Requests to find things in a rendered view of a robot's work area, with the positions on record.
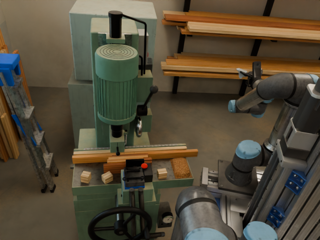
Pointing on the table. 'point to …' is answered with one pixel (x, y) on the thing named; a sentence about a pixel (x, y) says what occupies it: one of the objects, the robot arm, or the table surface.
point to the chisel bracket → (119, 142)
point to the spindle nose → (116, 130)
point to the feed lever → (141, 110)
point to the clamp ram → (134, 162)
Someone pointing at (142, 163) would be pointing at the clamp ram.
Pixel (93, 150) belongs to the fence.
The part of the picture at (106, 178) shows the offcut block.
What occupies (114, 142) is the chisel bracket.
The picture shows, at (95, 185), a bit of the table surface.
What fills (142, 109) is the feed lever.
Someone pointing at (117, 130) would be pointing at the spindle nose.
